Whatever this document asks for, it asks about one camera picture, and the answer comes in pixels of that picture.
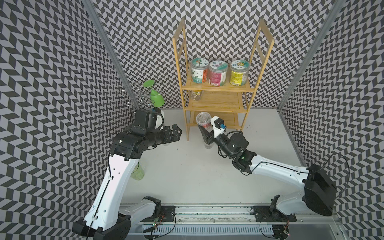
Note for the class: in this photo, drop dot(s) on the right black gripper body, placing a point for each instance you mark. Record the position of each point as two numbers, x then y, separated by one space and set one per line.
219 140

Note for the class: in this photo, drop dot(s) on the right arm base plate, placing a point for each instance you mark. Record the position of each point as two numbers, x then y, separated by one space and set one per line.
263 213

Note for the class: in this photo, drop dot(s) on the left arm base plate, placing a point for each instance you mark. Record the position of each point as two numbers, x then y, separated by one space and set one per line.
166 214

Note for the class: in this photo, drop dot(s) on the chrome wire glass rack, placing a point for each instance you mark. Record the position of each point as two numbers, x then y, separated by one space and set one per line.
143 97

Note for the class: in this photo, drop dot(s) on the yellow label seed jar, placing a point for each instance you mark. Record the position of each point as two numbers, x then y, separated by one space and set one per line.
239 72

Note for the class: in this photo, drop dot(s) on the bamboo three-tier shelf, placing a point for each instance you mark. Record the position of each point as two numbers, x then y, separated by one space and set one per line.
233 103

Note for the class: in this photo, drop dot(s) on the green plastic goblet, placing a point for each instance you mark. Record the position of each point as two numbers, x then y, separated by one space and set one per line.
156 98

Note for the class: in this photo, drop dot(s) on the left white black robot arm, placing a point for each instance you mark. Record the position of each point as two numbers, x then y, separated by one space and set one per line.
104 221

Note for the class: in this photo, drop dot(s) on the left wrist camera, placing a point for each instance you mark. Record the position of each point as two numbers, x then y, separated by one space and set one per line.
159 117

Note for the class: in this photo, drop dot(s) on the flower seed jar pink label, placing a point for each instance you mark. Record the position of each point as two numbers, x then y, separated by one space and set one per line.
217 73

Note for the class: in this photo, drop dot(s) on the small clear tub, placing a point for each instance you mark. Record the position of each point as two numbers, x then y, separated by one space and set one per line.
209 145
196 95
203 119

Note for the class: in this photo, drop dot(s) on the carrot seed jar red label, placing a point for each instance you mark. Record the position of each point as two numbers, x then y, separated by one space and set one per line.
199 70

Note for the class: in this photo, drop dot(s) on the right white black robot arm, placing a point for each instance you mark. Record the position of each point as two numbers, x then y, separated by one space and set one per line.
315 189

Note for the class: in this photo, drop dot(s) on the aluminium front rail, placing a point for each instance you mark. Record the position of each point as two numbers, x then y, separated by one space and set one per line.
237 214

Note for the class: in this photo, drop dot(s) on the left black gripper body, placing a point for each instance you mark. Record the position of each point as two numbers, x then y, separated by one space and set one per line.
163 136

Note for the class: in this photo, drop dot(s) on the green translucent plastic cup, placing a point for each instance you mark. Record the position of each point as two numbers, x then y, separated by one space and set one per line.
138 173

